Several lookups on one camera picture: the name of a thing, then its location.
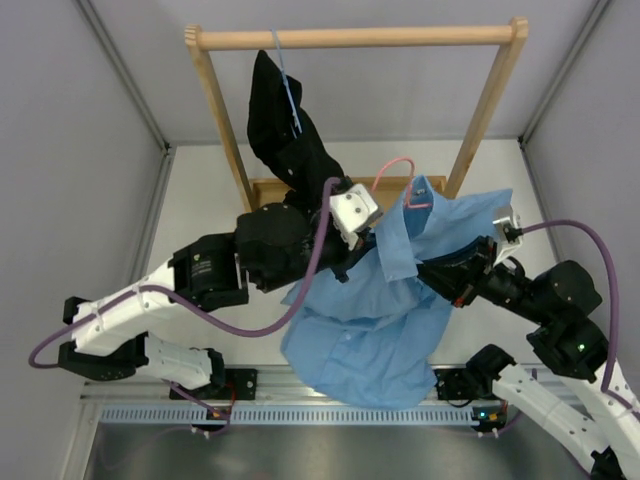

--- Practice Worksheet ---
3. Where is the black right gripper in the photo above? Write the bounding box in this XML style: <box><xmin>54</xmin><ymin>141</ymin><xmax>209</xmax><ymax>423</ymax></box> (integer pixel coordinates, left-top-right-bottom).
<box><xmin>407</xmin><ymin>235</ymin><xmax>552</xmax><ymax>325</ymax></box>

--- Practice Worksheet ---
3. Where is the pink plastic hanger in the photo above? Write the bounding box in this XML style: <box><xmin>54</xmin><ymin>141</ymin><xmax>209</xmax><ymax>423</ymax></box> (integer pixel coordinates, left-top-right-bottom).
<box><xmin>372</xmin><ymin>156</ymin><xmax>431</xmax><ymax>211</ymax></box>

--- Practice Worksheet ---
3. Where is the light blue shirt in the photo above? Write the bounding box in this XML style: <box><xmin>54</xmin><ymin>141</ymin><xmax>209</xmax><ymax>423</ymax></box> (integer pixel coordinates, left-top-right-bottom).
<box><xmin>280</xmin><ymin>176</ymin><xmax>512</xmax><ymax>409</ymax></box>

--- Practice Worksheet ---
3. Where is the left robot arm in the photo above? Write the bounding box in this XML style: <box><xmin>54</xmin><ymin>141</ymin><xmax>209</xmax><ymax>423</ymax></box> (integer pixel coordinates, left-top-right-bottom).
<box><xmin>58</xmin><ymin>200</ymin><xmax>381</xmax><ymax>399</ymax></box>

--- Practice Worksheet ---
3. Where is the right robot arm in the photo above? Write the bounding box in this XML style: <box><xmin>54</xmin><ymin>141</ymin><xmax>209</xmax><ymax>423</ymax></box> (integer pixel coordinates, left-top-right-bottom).
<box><xmin>418</xmin><ymin>237</ymin><xmax>639</xmax><ymax>479</ymax></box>

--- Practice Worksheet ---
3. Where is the black shirt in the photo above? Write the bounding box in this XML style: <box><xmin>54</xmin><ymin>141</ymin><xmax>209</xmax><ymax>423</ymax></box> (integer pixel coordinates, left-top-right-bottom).
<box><xmin>247</xmin><ymin>50</ymin><xmax>344</xmax><ymax>215</ymax></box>

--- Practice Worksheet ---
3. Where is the blue plastic hanger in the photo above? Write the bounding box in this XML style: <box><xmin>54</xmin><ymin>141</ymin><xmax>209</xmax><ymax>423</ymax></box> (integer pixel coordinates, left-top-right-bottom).
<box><xmin>271</xmin><ymin>29</ymin><xmax>302</xmax><ymax>138</ymax></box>

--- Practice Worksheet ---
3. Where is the wooden clothes rack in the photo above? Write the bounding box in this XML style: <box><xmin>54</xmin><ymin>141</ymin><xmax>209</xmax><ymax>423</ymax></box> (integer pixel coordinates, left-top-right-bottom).
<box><xmin>184</xmin><ymin>17</ymin><xmax>529</xmax><ymax>211</ymax></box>

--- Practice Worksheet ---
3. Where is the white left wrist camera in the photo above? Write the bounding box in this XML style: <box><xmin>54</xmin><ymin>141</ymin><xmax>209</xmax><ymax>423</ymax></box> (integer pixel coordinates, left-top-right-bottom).
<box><xmin>329</xmin><ymin>183</ymin><xmax>383</xmax><ymax>251</ymax></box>

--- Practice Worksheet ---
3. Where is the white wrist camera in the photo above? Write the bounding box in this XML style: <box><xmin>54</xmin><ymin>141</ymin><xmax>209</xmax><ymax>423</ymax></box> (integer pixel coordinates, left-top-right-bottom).
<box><xmin>493</xmin><ymin>205</ymin><xmax>523</xmax><ymax>265</ymax></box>
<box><xmin>329</xmin><ymin>183</ymin><xmax>383</xmax><ymax>251</ymax></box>

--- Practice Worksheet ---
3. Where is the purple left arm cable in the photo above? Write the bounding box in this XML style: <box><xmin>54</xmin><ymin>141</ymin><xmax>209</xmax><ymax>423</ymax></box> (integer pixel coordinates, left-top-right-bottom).
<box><xmin>28</xmin><ymin>177</ymin><xmax>351</xmax><ymax>370</ymax></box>

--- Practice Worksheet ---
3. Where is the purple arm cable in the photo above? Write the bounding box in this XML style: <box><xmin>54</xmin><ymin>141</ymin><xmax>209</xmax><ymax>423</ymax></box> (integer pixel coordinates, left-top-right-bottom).
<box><xmin>28</xmin><ymin>177</ymin><xmax>351</xmax><ymax>370</ymax></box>
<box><xmin>514</xmin><ymin>218</ymin><xmax>640</xmax><ymax>416</ymax></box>

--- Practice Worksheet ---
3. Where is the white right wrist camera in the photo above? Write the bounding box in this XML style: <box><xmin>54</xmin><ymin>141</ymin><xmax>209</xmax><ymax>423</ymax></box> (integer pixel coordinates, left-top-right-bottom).
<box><xmin>493</xmin><ymin>205</ymin><xmax>523</xmax><ymax>265</ymax></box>

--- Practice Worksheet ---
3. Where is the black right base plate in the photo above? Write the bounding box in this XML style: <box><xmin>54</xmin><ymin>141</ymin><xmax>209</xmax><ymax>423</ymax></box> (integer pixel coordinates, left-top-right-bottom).
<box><xmin>435</xmin><ymin>368</ymin><xmax>495</xmax><ymax>406</ymax></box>

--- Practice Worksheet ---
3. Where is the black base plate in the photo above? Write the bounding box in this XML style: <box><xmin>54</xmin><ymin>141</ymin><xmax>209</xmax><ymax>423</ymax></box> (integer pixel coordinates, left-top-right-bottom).
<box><xmin>435</xmin><ymin>368</ymin><xmax>495</xmax><ymax>406</ymax></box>
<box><xmin>178</xmin><ymin>368</ymin><xmax>258</xmax><ymax>401</ymax></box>

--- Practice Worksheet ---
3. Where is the aluminium mounting rail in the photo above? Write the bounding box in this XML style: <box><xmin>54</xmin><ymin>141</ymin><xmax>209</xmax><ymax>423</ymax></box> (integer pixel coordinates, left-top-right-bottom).
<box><xmin>79</xmin><ymin>363</ymin><xmax>621</xmax><ymax>404</ymax></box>

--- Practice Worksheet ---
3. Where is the grey slotted cable duct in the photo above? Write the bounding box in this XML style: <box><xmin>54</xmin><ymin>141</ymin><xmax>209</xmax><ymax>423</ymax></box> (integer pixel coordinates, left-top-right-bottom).
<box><xmin>100</xmin><ymin>402</ymin><xmax>500</xmax><ymax>427</ymax></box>

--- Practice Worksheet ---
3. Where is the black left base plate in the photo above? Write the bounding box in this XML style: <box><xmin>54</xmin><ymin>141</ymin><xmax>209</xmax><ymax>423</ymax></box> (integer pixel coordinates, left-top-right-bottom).
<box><xmin>178</xmin><ymin>368</ymin><xmax>258</xmax><ymax>401</ymax></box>

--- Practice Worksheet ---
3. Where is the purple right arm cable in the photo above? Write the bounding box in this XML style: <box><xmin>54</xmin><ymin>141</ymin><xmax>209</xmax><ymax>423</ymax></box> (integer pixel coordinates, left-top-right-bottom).
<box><xmin>514</xmin><ymin>218</ymin><xmax>640</xmax><ymax>416</ymax></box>

